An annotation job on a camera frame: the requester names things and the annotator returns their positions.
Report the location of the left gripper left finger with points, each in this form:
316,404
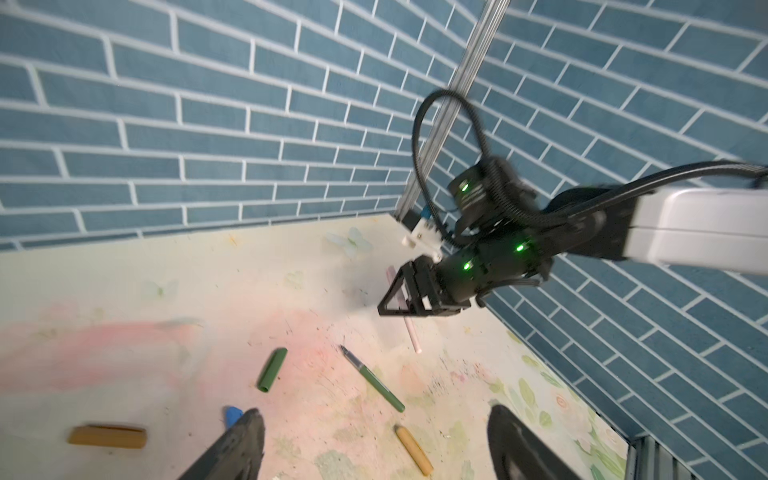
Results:
236,455

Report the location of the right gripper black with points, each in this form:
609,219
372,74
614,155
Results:
494,250

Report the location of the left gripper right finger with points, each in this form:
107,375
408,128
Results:
518,453

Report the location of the pink pen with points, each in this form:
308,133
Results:
408,318

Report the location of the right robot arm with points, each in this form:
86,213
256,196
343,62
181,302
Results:
709,214

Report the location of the blue pen cap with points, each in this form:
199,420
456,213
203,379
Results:
231,415

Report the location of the green pen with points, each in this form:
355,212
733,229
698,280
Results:
373,380

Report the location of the green pen cap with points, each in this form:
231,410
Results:
271,369

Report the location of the brown pen cap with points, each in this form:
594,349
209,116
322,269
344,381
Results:
108,436

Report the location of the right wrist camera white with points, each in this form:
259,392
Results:
422,234

